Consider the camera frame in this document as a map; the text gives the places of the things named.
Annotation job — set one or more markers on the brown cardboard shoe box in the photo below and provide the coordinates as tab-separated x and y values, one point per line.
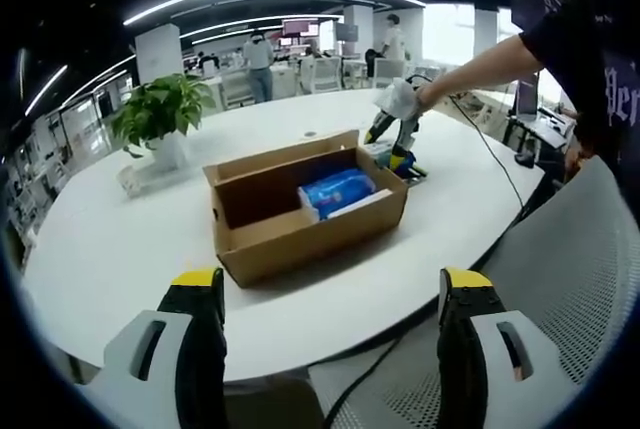
280	249

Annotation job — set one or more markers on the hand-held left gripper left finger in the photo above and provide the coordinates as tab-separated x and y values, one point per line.
200	349

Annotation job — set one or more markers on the blue soft item tissue pack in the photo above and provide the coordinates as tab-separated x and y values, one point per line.
335	191

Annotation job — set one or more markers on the grey mesh office chair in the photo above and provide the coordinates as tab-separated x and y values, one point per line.
575	259

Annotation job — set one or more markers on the green potted plant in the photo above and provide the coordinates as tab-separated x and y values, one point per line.
160	104

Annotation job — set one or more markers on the person in dark shirt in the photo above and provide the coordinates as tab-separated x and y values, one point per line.
575	49

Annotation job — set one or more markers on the white square pillar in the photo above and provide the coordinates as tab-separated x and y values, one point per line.
159	54

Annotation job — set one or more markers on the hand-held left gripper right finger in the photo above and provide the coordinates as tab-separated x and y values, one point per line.
460	364

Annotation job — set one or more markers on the wall monitor screen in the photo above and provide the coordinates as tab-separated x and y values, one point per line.
300	28

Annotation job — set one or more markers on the row of white office chairs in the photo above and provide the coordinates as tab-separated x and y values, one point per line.
320	74

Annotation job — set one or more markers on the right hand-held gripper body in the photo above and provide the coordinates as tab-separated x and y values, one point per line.
397	99

